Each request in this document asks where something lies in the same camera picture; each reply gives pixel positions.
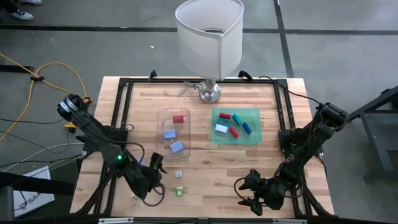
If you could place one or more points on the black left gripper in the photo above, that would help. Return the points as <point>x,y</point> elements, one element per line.
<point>146,180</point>

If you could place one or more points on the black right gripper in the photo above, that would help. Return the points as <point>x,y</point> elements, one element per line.
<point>270,194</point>

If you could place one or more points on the small purple white wall charger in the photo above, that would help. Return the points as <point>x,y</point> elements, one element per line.
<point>178,174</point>

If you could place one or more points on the green white wall charger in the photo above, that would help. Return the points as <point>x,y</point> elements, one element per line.
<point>134,197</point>
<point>179,192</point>

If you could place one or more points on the light blue wall charger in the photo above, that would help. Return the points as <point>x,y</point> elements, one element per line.
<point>170,134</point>
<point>176,147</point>

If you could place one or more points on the red wall charger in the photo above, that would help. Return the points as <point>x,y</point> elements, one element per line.
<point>178,119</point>

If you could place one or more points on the red eraser bar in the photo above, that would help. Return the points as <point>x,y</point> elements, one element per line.
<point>234,132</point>
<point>224,115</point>

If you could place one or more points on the blue eraser bar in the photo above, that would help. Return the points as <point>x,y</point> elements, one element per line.
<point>247,127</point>

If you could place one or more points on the lavender white eraser block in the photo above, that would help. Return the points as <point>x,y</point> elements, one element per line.
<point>221,128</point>

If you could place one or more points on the teal eraser bar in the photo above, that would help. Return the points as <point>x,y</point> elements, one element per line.
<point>237,119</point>

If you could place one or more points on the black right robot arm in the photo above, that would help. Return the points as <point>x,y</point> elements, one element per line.
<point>311,140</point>

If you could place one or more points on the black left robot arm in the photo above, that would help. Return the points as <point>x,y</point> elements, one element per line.
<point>102,140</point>

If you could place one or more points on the clear plastic bin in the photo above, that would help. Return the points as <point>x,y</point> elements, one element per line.
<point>161,152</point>

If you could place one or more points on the light grey chair armrest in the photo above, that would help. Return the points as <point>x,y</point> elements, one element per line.
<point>115,220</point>
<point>289,221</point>

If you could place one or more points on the teal translucent plastic bin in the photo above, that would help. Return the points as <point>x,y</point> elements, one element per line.
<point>252,138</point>

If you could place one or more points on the yellow power plug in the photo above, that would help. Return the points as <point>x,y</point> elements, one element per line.
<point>70,127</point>

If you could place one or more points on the white printed cardboard box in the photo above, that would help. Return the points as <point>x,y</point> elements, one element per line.
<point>37,202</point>

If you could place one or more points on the black metal beam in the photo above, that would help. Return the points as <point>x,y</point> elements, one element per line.
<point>31,183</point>

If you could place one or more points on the white shade silver table lamp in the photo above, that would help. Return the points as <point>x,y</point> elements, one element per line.
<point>208,46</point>

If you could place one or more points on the black metal stand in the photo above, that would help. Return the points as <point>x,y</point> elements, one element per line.
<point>376,140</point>

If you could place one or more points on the person's shoe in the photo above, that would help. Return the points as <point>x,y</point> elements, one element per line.
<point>21,15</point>
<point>31,1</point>

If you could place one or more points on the person's leg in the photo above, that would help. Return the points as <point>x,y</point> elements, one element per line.
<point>7,6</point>

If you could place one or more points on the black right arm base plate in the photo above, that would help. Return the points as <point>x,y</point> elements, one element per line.
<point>284,140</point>

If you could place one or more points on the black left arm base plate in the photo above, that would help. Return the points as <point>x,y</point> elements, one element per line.
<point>90,145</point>

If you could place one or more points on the black aluminium table frame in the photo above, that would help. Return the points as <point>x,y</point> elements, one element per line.
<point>264,80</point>

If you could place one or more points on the grey post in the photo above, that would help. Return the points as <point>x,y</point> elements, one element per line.
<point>6,205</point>

